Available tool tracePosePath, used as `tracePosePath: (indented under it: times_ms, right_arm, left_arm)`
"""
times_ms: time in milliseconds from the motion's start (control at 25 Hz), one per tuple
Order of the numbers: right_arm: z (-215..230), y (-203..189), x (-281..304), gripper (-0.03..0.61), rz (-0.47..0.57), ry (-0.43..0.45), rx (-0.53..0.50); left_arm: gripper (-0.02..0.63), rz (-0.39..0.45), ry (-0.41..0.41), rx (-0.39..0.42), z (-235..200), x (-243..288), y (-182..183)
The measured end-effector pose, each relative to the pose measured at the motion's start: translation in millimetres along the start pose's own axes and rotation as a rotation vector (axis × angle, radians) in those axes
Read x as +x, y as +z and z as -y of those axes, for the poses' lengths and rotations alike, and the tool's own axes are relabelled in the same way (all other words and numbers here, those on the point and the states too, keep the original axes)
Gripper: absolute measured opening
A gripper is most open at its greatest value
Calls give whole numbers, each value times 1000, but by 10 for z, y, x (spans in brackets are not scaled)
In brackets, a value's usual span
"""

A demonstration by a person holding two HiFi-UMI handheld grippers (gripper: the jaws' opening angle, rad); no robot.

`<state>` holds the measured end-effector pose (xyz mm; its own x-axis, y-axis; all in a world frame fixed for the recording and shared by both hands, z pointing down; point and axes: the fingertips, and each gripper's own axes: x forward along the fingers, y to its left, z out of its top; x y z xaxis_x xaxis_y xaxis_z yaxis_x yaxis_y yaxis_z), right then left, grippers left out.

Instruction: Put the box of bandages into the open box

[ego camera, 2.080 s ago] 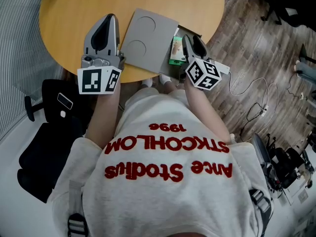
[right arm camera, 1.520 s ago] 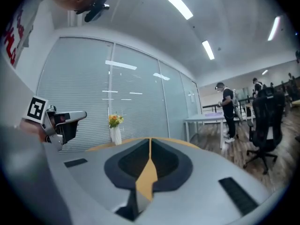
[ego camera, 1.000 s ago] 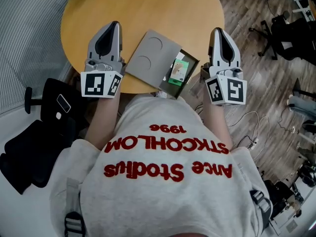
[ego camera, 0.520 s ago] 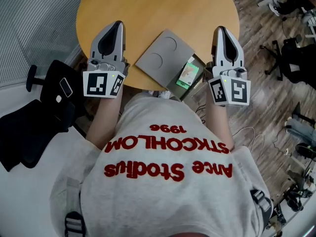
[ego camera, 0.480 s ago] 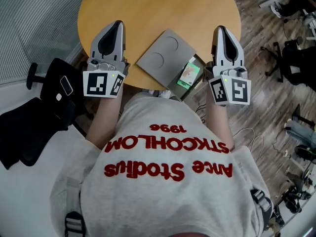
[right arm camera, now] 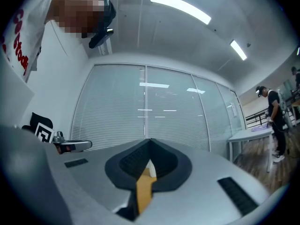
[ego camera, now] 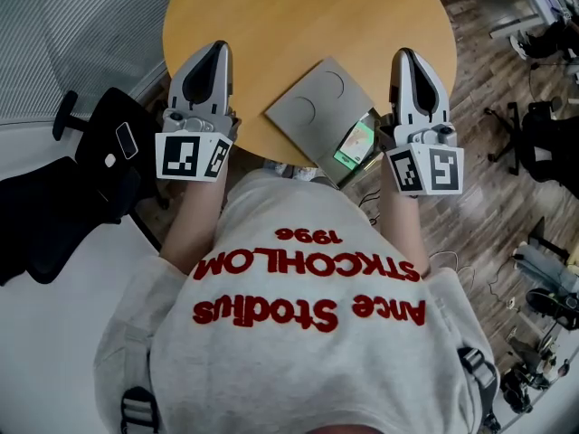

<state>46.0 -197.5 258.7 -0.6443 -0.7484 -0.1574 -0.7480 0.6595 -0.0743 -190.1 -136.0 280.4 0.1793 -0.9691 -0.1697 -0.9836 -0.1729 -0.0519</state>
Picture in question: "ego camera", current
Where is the black round device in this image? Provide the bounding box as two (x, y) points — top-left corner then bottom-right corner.
(526, 287), (579, 330)

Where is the black floor cable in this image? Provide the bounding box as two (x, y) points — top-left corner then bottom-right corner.
(358, 186), (384, 226)

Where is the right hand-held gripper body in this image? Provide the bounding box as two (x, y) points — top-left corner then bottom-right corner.
(378, 113), (466, 197)

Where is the person in white shirt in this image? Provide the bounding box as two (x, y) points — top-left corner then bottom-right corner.
(93, 168), (501, 434)

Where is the person's right forearm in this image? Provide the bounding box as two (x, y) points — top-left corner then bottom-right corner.
(378, 169), (432, 274)

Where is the white floor cable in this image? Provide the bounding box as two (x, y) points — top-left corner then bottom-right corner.
(428, 250), (475, 285)

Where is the person's left forearm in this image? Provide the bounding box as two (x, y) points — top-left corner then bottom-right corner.
(158, 169), (228, 275)

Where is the dark equipment pile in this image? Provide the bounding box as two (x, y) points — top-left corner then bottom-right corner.
(498, 335), (572, 416)

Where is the black bag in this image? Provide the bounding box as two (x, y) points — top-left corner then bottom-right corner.
(509, 20), (579, 62)

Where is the person's left grey shoe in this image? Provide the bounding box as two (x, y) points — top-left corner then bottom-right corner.
(263, 159), (291, 179)

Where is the white desk frame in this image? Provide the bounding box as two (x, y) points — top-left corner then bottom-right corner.
(488, 0), (575, 41)

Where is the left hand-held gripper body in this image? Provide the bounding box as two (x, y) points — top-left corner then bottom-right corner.
(155, 106), (242, 184)

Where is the black smartphone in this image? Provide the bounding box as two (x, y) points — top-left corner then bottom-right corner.
(114, 121), (140, 161)

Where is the green white bandage box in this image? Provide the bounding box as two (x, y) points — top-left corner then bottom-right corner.
(333, 119), (375, 167)

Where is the grey tray box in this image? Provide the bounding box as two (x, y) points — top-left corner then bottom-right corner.
(264, 56), (386, 190)

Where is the black harness strap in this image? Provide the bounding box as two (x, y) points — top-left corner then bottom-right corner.
(456, 344), (501, 424)
(119, 385), (162, 434)

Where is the black office chair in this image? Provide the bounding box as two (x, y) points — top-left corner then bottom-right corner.
(483, 99), (579, 185)
(0, 87), (172, 288)

